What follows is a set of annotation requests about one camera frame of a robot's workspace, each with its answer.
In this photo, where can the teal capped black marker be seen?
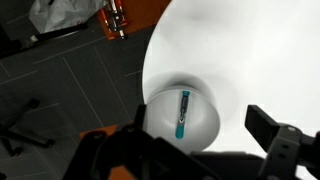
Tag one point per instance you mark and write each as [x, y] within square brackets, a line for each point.
[182, 113]

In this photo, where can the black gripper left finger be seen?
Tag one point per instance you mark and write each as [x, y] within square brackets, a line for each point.
[126, 156]

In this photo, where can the white round bowl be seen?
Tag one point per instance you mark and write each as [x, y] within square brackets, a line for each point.
[203, 123]

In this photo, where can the black office chair base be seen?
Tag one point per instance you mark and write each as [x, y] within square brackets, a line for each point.
[33, 139]

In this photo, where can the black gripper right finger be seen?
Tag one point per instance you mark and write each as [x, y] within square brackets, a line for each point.
[286, 150]

